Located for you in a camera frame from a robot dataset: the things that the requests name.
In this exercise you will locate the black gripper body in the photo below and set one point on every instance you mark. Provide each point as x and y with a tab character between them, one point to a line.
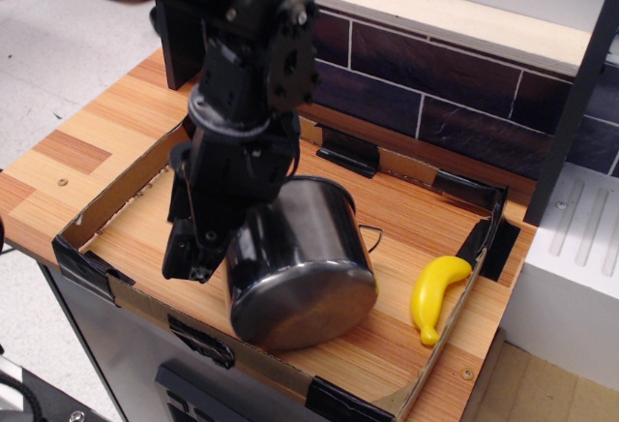
225	169

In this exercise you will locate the cardboard fence with black tape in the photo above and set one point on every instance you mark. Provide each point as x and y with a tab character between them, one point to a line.
150	334

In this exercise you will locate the stainless steel pot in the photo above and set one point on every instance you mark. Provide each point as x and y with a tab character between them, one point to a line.
298	271

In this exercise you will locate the dark brick backsplash panel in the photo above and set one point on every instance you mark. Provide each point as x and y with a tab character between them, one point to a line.
495	99

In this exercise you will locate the white sink drainboard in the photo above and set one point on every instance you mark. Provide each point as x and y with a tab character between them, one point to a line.
577	239

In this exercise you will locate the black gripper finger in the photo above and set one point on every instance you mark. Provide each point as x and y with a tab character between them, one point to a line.
199	236

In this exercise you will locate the yellow toy banana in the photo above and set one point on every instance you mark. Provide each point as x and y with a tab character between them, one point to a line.
429	290

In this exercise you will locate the dark grey upright post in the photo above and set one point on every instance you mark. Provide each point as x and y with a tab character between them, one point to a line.
585	81

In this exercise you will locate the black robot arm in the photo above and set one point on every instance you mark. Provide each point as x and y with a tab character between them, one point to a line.
259	66

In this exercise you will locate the black oven control panel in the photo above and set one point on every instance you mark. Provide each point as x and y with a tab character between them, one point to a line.
193	398

